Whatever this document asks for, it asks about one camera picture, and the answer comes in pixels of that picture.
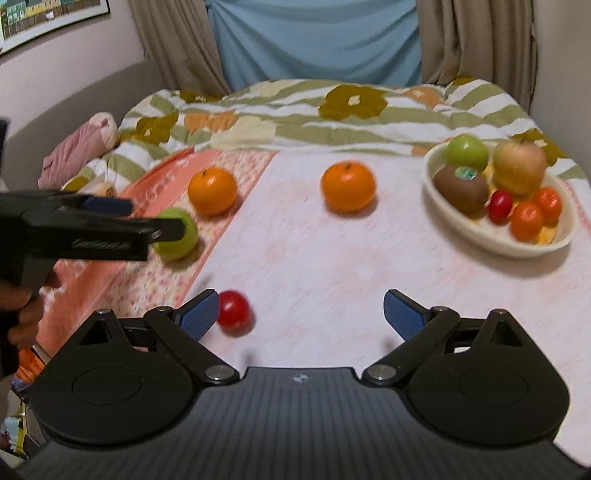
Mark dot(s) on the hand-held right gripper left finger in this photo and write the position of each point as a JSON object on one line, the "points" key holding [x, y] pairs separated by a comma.
{"points": [[198, 314]]}

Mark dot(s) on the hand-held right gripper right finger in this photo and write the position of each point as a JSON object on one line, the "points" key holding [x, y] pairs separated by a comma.
{"points": [[401, 314]]}

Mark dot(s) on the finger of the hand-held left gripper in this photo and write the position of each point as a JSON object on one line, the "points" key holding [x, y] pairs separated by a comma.
{"points": [[166, 229], [108, 206]]}

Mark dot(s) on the green apple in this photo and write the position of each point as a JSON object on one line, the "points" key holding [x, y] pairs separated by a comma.
{"points": [[466, 153], [178, 250]]}

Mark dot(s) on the red cherry tomato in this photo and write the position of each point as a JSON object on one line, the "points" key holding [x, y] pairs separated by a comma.
{"points": [[235, 310], [501, 206]]}

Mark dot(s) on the cream cartoon duck plate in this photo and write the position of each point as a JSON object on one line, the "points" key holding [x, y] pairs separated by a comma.
{"points": [[461, 230]]}

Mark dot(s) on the brown kiwi with sticker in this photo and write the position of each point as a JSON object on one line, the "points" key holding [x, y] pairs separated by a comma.
{"points": [[459, 194]]}

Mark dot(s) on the orange cherry tomato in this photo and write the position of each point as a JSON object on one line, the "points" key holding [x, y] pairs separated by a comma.
{"points": [[549, 202], [527, 221]]}

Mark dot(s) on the red-yellow apple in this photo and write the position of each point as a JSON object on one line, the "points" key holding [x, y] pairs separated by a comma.
{"points": [[519, 168]]}

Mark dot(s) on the person's left hand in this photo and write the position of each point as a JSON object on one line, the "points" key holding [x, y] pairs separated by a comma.
{"points": [[25, 318]]}

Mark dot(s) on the tissue packet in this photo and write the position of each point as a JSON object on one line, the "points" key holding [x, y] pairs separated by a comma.
{"points": [[100, 187]]}

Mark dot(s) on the orange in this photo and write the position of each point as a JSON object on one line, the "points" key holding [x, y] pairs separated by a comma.
{"points": [[212, 191], [348, 187]]}

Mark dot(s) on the pink plush pillow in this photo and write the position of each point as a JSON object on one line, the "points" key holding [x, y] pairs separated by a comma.
{"points": [[76, 147]]}

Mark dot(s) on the pink printed cloth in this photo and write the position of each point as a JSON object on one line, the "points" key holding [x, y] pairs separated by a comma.
{"points": [[323, 258]]}

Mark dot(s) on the grey bed headboard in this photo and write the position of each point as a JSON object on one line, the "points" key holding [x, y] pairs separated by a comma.
{"points": [[69, 101]]}

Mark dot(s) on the floral striped quilt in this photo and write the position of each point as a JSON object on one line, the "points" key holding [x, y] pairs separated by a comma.
{"points": [[286, 120]]}

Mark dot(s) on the beige curtain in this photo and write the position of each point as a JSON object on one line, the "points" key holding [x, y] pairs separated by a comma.
{"points": [[475, 37], [175, 41]]}

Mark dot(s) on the blue hanging cloth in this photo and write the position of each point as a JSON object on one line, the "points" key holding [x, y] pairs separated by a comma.
{"points": [[314, 41]]}

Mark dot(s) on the framed wall poster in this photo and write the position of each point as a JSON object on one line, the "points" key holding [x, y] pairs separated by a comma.
{"points": [[46, 18]]}

